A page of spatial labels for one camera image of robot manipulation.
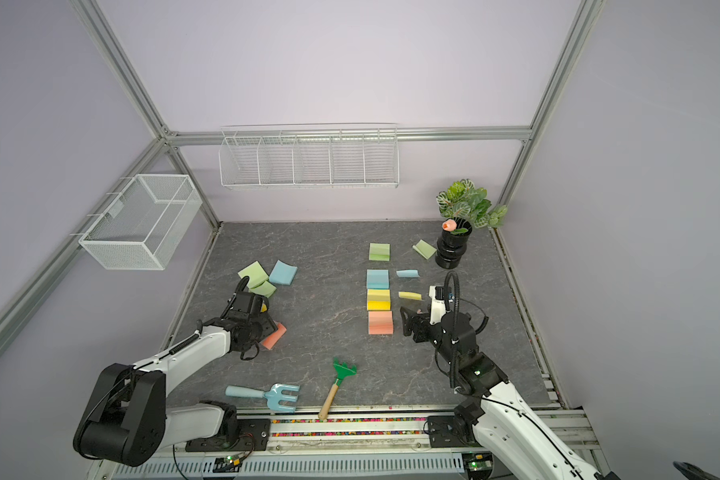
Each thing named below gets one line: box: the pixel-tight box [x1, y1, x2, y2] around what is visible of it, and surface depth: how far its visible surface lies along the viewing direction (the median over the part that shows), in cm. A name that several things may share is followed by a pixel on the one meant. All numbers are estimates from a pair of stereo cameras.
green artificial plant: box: [436, 179, 508, 229], surface depth 93 cm
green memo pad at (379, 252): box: [368, 243, 391, 261], surface depth 111 cm
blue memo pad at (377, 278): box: [366, 269, 389, 289], surface depth 105 cm
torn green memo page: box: [412, 239, 437, 260], surface depth 114 cm
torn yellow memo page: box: [398, 291, 422, 300], surface depth 101 cm
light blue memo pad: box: [269, 259, 297, 285], surface depth 107 cm
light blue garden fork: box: [225, 383, 300, 412], surface depth 81 cm
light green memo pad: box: [237, 260, 269, 288], surface depth 106 cm
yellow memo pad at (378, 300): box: [367, 289, 391, 311], surface depth 101 cm
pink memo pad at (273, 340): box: [261, 320, 287, 351], surface depth 91 cm
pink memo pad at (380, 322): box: [368, 310, 393, 335], surface depth 93 cm
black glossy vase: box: [435, 216, 472, 269], surface depth 103 cm
